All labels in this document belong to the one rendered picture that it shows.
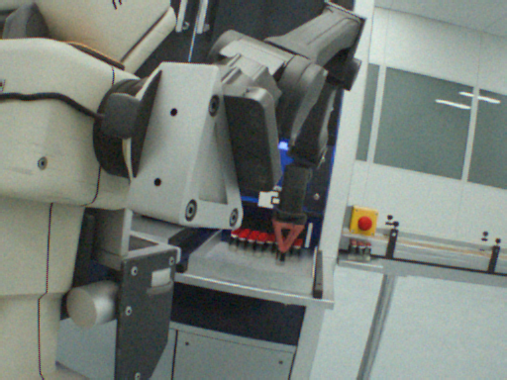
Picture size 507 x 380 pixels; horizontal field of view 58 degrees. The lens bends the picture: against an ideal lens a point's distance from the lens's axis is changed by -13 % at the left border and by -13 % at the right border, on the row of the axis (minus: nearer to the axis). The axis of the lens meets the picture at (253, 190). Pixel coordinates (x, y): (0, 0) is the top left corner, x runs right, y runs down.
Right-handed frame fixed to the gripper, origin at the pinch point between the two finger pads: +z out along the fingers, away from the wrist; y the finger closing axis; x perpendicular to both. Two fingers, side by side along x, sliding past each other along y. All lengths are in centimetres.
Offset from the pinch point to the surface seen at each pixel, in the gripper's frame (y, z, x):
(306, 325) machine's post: 13.7, 25.5, -14.1
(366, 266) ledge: 11.0, 5.5, -27.0
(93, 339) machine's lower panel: 29, 47, 48
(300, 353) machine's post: 13.4, 35.0, -14.3
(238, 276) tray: -17.6, 3.2, 11.9
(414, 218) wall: 430, 52, -244
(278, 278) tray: -19.7, 1.9, 3.9
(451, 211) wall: 419, 35, -289
